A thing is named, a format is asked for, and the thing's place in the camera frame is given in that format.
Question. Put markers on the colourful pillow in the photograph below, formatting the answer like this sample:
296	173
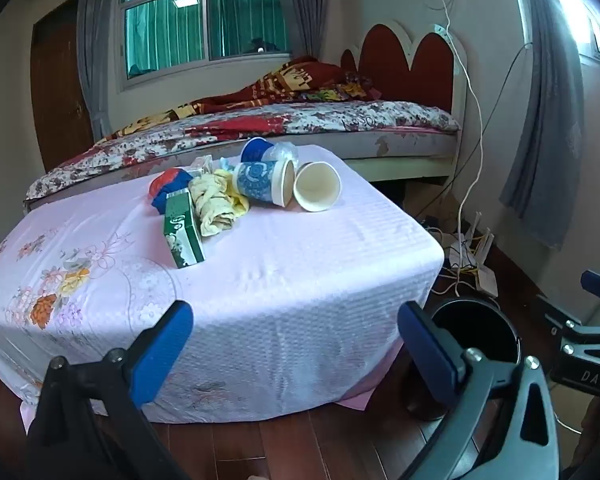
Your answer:
347	89

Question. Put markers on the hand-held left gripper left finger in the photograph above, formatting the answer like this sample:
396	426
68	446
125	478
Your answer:
162	350

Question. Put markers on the white router with antennas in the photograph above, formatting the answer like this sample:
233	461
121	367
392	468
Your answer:
472	245

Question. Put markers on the small pale packet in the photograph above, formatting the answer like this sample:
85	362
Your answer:
200	164

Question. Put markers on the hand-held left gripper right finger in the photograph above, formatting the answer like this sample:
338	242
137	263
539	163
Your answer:
427	345

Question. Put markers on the brown wooden door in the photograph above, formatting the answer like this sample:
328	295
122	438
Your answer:
60	90

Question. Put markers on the flat white router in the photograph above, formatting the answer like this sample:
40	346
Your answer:
487	280

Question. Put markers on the grey curtain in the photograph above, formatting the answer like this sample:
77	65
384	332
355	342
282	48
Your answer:
95	50
545	135
302	5

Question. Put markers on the blue patterned paper cup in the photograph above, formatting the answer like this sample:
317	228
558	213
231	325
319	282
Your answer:
257	182

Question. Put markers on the blue cloth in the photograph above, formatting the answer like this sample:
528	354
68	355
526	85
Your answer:
172	194

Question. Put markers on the bed with floral cover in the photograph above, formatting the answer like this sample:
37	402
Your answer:
410	167

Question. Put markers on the small dark object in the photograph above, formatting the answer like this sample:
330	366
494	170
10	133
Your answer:
262	45

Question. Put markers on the light blue face mask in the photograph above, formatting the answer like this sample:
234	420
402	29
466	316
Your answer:
226	165

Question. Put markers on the green tissue pack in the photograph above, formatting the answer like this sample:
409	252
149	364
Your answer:
182	230

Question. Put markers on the clear plastic bag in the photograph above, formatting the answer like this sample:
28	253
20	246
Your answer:
282	151

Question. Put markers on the red plastic bag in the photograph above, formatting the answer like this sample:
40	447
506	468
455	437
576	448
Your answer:
161	179

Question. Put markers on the small bright window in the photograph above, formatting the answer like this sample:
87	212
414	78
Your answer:
580	15

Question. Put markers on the red patterned blanket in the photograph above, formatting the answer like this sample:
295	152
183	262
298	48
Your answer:
260	92

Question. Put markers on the white paper cup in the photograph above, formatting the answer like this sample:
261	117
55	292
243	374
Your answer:
315	185

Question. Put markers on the black trash bin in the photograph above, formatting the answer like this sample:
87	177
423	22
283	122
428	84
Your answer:
472	330

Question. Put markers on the floral bed sheet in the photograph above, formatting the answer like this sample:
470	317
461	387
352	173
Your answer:
330	115

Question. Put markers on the yellow knitted cloth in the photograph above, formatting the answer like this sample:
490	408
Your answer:
215	205

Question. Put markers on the red scalloped headboard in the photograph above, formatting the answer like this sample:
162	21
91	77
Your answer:
385	60

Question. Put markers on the large window with green curtain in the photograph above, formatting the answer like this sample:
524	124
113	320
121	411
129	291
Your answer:
205	15

